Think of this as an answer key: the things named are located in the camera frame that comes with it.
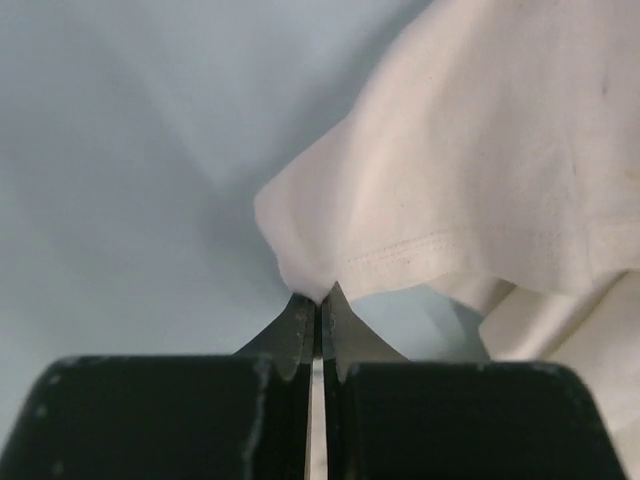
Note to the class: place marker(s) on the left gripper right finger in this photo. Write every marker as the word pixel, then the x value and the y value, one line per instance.
pixel 388 417

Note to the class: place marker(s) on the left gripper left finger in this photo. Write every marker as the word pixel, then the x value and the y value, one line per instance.
pixel 238 416

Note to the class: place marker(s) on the cream white t shirt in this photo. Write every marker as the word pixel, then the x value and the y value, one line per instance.
pixel 493 156

